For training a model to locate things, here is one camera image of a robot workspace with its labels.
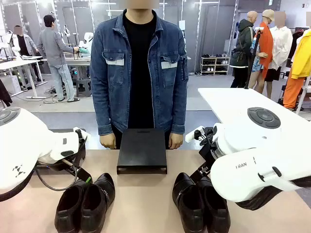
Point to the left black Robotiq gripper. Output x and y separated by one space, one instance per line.
69 162

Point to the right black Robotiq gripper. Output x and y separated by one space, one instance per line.
209 150

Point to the right white Franka robot arm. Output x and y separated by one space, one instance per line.
255 167

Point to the person's left forearm denim sleeve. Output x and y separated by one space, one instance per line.
178 114

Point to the person's right forearm denim sleeve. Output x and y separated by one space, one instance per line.
103 114

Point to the left white Franka robot arm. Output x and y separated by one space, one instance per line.
22 145

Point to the white shoe rack with shoes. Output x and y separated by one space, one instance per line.
215 65

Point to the person in denim jacket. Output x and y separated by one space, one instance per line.
139 72

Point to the background person with blurred face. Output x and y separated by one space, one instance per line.
23 46

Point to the person in white shirt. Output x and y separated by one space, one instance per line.
281 46

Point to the person's left hand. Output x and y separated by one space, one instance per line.
176 141

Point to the person's right hand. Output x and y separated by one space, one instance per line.
107 142

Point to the white side table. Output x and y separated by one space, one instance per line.
233 104

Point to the black hanging garment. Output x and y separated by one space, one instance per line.
5 93

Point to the man in grey shirt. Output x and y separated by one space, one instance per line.
58 55

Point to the black tripod pole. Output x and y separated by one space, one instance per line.
252 60

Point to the white office desk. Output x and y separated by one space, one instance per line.
17 65

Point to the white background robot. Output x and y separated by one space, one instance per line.
86 46

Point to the mannequin in dark green hoodie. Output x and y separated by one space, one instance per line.
244 46

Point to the mannequin in orange with cap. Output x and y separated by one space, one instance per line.
264 48

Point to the mannequin in yellow and orange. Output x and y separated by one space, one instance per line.
300 68

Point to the white paper sign on glass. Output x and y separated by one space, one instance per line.
181 25

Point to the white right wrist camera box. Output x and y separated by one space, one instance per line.
193 134

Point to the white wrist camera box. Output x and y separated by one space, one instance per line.
83 134
193 134

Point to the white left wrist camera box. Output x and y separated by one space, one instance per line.
83 134

